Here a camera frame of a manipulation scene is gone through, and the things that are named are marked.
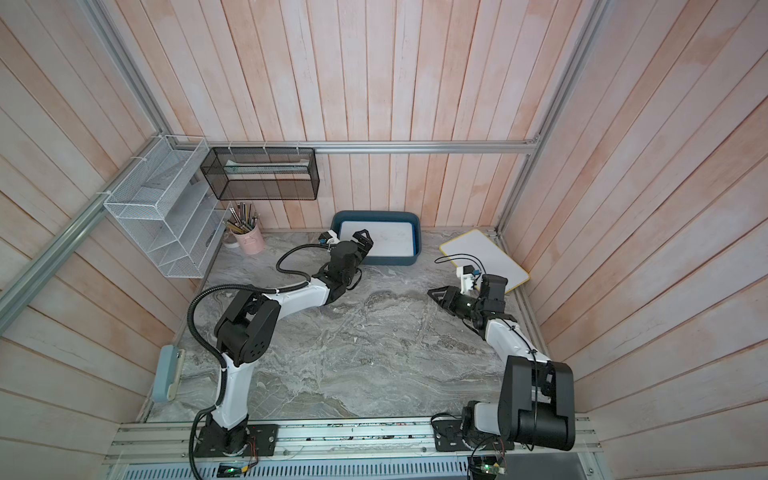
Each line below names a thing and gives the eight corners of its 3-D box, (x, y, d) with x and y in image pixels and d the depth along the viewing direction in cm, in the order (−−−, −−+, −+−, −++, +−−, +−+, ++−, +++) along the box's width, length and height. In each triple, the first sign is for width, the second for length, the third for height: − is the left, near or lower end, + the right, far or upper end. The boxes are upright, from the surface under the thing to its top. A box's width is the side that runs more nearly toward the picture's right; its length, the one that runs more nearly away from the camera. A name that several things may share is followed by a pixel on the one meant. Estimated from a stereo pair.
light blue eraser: (158, 403, 80) (146, 398, 76) (171, 352, 89) (161, 345, 85) (172, 400, 81) (161, 395, 77) (184, 350, 90) (174, 343, 86)
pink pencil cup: (239, 256, 115) (222, 226, 102) (248, 232, 123) (233, 202, 111) (263, 256, 115) (250, 226, 102) (271, 232, 123) (259, 202, 111)
